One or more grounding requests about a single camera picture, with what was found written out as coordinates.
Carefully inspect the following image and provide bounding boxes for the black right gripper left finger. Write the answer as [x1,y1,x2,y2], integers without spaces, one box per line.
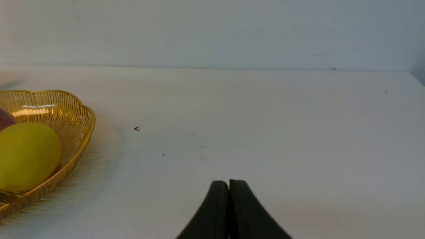
[177,181,229,239]

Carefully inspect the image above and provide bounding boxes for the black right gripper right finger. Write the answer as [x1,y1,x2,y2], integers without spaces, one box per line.
[229,180,292,239]

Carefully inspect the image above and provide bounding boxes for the amber glass fruit plate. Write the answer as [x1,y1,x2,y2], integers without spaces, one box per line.
[0,90,96,220]

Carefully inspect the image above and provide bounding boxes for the yellow lemon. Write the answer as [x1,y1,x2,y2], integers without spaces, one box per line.
[0,122,61,192]

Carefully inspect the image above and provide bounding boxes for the pink peach with leaf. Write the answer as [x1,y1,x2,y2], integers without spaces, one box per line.
[0,108,17,131]

